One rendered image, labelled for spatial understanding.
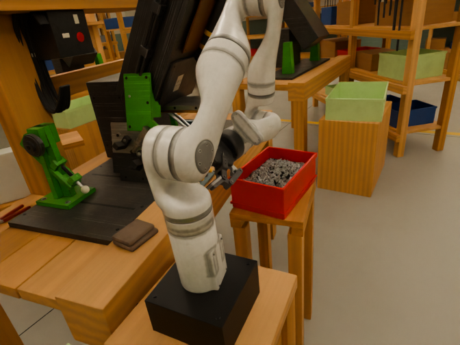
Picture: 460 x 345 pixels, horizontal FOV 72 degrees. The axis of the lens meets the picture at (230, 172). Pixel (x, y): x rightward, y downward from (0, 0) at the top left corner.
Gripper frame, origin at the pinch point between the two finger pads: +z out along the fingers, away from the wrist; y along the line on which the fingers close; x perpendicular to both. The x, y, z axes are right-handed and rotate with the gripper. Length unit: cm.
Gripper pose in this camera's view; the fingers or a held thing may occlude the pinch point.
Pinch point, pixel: (194, 168)
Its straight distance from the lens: 64.2
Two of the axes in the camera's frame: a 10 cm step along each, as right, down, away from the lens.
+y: -6.6, -7.5, 0.3
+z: -5.0, 4.1, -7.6
